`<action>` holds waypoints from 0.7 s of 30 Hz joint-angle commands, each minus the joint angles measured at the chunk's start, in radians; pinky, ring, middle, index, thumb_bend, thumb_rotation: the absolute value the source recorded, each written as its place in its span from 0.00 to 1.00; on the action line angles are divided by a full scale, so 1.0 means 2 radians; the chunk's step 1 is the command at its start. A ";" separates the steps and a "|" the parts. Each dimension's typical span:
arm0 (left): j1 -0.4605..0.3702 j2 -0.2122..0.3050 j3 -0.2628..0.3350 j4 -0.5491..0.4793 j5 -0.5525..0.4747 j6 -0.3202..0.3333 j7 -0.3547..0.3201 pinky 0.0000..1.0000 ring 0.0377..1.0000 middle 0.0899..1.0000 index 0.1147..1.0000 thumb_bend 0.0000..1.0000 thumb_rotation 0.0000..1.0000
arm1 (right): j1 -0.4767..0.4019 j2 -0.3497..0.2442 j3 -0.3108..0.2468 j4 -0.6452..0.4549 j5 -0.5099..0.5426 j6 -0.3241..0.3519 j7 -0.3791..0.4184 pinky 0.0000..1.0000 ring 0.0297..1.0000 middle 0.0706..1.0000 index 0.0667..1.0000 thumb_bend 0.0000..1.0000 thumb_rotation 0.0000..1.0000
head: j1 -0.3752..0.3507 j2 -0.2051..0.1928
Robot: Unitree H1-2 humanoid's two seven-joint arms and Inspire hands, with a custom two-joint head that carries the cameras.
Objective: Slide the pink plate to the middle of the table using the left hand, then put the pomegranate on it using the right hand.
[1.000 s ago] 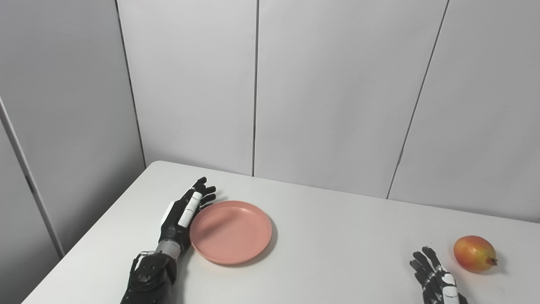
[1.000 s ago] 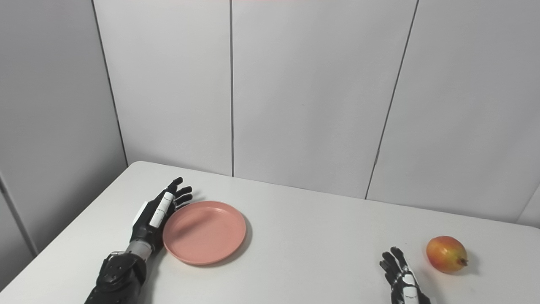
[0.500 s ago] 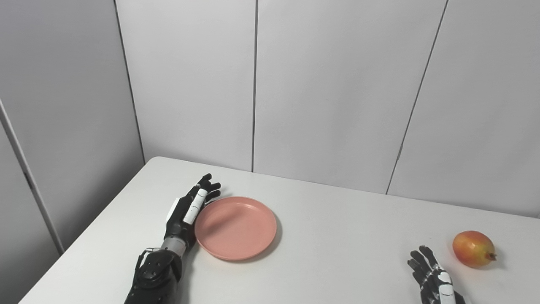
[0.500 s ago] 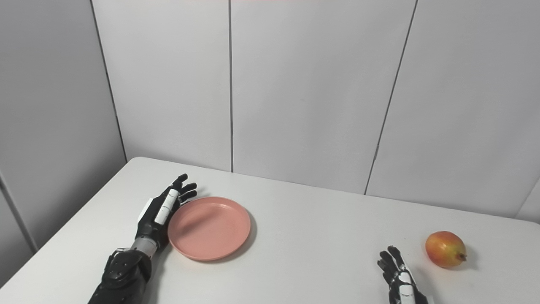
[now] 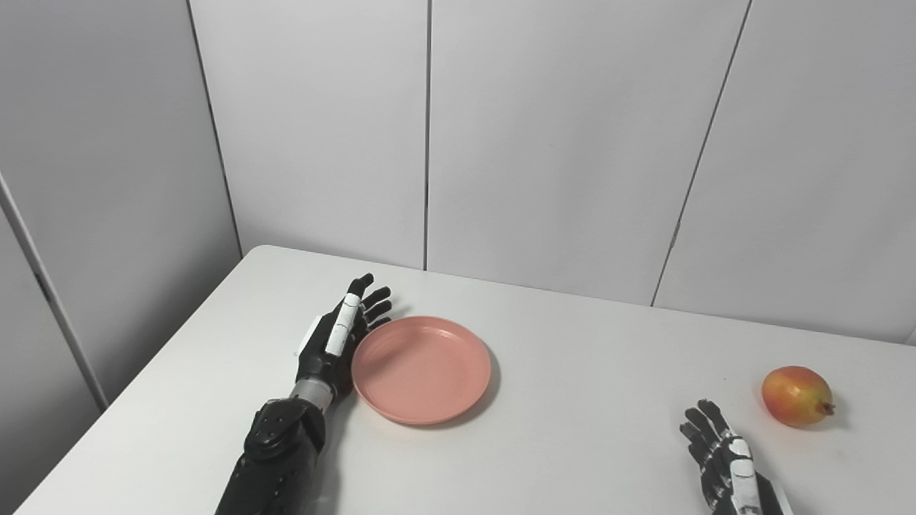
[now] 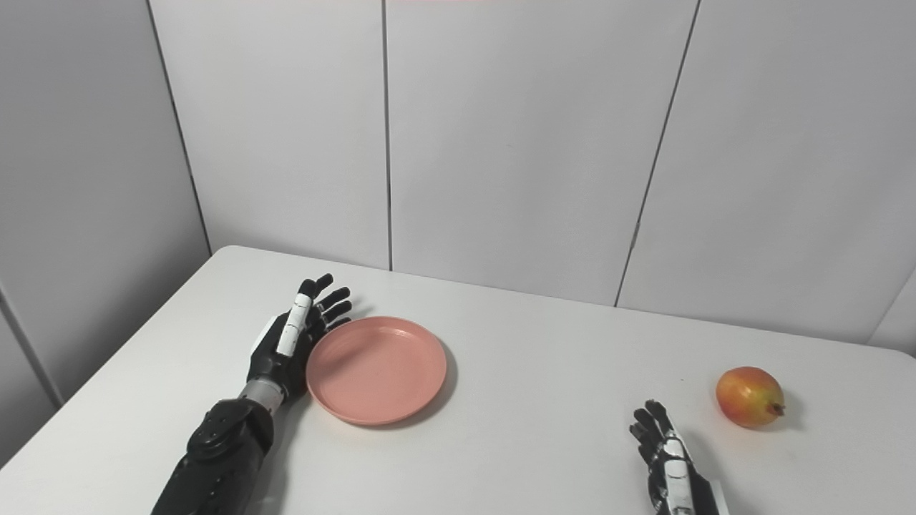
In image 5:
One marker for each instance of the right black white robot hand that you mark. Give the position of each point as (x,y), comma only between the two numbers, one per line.
(737,486)

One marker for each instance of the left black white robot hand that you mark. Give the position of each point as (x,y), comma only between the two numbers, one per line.
(322,357)

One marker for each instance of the pink round plate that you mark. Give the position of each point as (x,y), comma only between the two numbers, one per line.
(421,368)

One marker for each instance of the red yellow pomegranate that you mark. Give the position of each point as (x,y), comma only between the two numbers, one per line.
(794,395)

